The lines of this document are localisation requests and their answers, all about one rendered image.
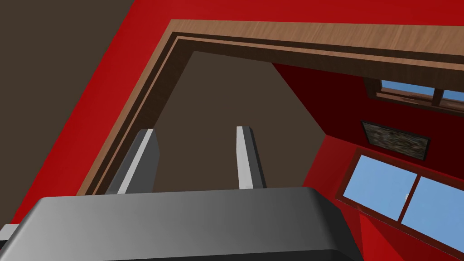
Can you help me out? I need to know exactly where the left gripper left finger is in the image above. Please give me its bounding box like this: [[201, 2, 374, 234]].
[[105, 128, 160, 195]]

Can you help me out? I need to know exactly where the large wood-framed window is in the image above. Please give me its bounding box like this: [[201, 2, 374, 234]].
[[335, 148, 464, 260]]

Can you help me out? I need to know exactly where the dark framed wall picture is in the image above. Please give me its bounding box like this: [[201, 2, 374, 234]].
[[361, 120, 431, 161]]

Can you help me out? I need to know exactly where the small wood-framed window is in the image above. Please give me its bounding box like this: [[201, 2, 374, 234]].
[[363, 77, 464, 117]]

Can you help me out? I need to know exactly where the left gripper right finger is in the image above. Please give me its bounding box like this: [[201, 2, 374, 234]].
[[236, 126, 267, 190]]

